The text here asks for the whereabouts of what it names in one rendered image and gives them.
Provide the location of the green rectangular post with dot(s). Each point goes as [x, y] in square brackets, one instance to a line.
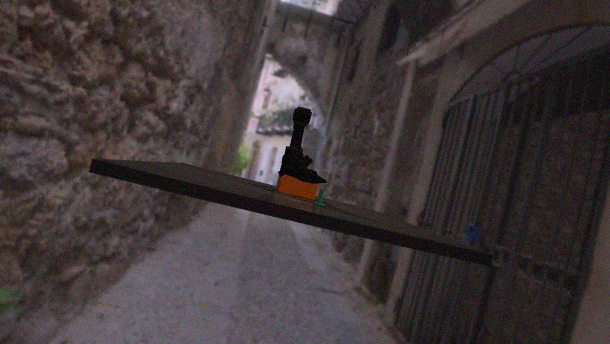
[320, 196]

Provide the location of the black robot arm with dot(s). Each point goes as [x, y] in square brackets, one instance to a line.
[294, 153]

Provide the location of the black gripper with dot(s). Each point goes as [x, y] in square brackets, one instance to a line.
[306, 175]

